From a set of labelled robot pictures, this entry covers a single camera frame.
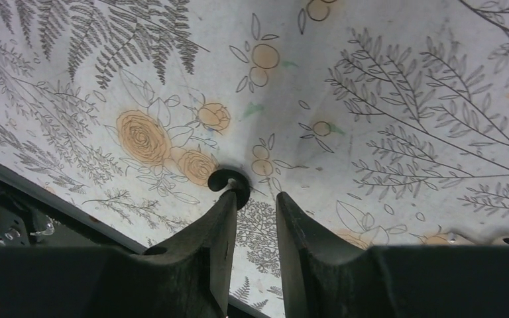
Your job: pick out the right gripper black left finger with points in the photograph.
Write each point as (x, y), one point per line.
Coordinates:
(187, 275)

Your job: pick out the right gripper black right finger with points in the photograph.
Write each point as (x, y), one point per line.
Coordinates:
(325, 276)

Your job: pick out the floral table mat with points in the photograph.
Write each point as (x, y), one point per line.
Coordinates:
(386, 121)

